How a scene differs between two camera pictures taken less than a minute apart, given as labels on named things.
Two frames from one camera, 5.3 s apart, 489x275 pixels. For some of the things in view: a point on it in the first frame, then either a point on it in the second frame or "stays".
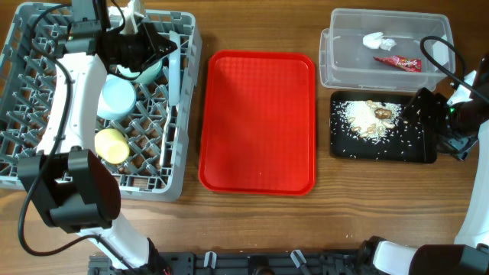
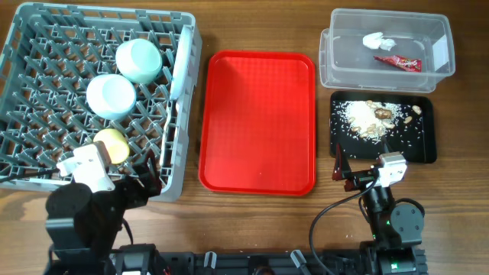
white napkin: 376,40 stays
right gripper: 435,102 -> 342,172
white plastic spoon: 163,137 stays
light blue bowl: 118,98 stays
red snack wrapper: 406,64 stays
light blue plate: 174,70 -> 182,60
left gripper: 153,38 -> 139,196
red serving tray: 257,124 stays
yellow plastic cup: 111,145 stays
